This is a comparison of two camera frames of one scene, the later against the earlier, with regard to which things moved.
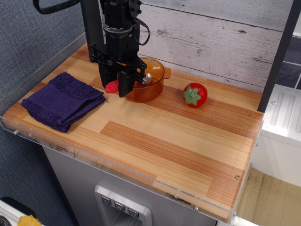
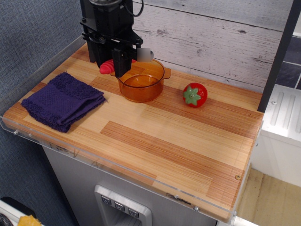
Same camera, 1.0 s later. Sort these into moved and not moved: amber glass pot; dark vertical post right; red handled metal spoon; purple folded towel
Moved: red handled metal spoon
Not moved: dark vertical post right; purple folded towel; amber glass pot
